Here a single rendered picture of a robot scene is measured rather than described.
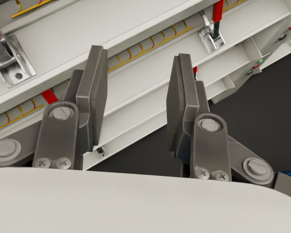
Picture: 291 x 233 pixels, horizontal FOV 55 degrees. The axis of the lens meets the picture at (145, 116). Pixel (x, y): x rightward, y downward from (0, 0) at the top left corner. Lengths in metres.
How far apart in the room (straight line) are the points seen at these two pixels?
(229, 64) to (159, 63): 0.28
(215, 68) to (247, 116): 0.41
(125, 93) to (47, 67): 0.20
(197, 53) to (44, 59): 0.28
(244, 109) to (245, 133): 0.09
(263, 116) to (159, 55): 0.69
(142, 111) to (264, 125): 0.57
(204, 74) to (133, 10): 0.42
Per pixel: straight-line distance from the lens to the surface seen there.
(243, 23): 0.53
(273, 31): 0.64
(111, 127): 0.63
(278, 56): 1.00
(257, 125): 1.08
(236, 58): 0.72
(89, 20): 0.28
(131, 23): 0.28
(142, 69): 0.46
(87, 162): 0.82
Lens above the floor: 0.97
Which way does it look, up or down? 75 degrees down
